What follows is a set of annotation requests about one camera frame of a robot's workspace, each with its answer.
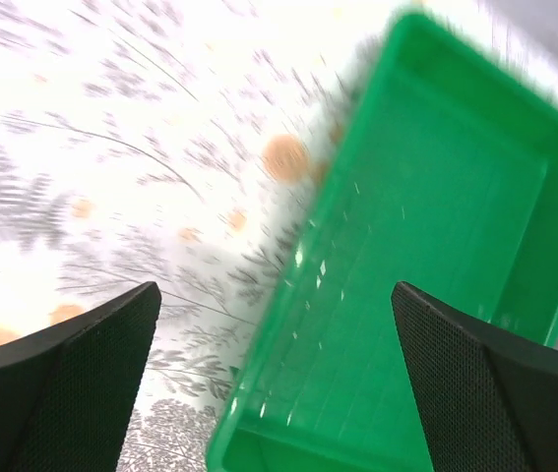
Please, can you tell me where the floral patterned table mat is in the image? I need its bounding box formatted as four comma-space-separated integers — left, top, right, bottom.
0, 0, 506, 472

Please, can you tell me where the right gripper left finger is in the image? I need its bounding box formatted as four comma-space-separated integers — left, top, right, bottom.
0, 281, 161, 472

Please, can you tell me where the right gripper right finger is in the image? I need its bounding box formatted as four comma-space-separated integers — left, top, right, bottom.
391, 282, 558, 472

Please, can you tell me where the green plastic tray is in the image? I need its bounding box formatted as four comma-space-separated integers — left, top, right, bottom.
206, 11, 558, 471

